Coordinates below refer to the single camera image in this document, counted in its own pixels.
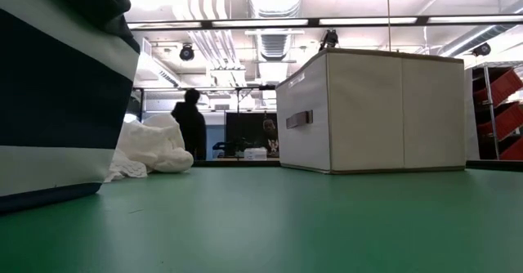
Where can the white lace knit garment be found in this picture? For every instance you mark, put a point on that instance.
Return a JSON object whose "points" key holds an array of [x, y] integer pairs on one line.
{"points": [[155, 142]]}

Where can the person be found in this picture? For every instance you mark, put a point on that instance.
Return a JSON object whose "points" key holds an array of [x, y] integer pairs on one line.
{"points": [[190, 130], [269, 136]]}

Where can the small white box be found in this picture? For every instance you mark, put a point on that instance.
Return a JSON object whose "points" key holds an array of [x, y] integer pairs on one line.
{"points": [[255, 154]]}

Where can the ceiling air vent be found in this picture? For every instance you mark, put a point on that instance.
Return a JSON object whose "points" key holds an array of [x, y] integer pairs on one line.
{"points": [[274, 46]]}

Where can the black ceiling dome fixture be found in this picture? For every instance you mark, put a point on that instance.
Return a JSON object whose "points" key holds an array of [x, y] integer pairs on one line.
{"points": [[187, 53], [482, 50]]}

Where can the green table mat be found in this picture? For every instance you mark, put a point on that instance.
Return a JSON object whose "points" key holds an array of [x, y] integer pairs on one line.
{"points": [[261, 232]]}

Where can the beige fabric storage box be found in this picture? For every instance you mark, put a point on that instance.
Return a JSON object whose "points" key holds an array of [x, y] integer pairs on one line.
{"points": [[367, 113]]}

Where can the black overhead light bar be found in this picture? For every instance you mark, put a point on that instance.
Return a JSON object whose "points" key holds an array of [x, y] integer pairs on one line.
{"points": [[314, 22]]}

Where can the navy white striped fabric bin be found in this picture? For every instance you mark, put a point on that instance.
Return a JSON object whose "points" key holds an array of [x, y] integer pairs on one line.
{"points": [[53, 101]]}

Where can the metal shelf rack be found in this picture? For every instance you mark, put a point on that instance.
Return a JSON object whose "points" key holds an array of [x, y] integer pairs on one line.
{"points": [[490, 101]]}

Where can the red storage bin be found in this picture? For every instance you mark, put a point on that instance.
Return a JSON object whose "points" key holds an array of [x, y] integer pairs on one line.
{"points": [[514, 150], [506, 122], [504, 87]]}

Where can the black table frame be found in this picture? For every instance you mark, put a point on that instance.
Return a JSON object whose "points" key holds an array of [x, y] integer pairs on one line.
{"points": [[237, 163]]}

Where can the black overhead camera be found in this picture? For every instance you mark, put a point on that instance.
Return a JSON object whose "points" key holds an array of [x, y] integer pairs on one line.
{"points": [[330, 39]]}

